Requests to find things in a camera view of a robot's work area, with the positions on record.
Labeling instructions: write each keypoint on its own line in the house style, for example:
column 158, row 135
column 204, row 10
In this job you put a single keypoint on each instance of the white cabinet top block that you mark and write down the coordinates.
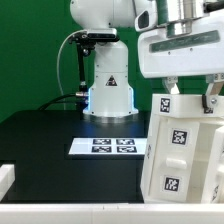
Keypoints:
column 185, row 106

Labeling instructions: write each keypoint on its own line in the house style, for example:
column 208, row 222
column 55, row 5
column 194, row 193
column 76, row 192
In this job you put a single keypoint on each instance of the white front fence rail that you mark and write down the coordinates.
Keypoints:
column 111, row 213

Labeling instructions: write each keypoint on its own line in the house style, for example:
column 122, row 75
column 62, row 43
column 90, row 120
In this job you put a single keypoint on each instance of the white door panel front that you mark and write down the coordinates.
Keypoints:
column 175, row 148

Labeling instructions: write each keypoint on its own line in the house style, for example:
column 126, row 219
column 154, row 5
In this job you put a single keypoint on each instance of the white door panel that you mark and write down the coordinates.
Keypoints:
column 175, row 148
column 215, row 169

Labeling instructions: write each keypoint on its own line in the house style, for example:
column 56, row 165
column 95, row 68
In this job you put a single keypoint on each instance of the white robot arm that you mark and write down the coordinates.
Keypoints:
column 110, row 95

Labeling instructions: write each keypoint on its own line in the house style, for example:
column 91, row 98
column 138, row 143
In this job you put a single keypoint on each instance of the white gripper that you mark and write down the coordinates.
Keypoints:
column 198, row 53

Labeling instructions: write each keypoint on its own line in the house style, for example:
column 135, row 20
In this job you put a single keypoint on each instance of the white marker base sheet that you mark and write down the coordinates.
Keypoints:
column 108, row 146

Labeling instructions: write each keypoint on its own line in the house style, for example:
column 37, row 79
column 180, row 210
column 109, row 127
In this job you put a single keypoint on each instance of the white left fence block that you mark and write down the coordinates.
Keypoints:
column 7, row 178

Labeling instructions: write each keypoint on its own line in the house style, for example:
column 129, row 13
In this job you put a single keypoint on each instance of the white cabinet body box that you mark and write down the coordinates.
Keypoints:
column 207, row 127

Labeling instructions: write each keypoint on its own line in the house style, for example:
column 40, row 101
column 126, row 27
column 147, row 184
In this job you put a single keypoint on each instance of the black camera on stand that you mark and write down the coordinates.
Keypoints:
column 85, row 43

